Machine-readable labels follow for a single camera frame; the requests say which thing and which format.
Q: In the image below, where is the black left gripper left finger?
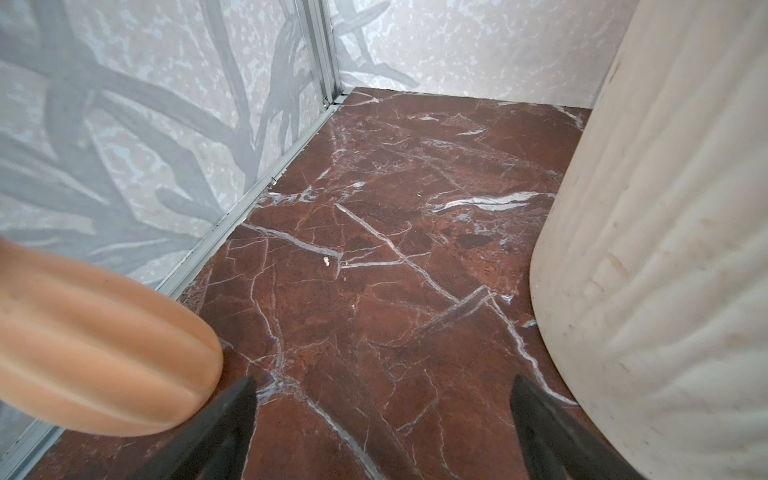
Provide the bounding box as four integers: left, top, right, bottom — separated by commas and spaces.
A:
130, 377, 257, 479

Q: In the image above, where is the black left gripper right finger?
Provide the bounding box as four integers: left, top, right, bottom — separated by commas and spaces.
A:
509, 375, 643, 479

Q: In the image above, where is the white ribbed trash bin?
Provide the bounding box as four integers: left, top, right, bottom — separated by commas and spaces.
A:
530, 1, 767, 479

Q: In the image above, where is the terracotta ribbed vase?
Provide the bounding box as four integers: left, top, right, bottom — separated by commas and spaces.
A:
1, 240, 223, 437

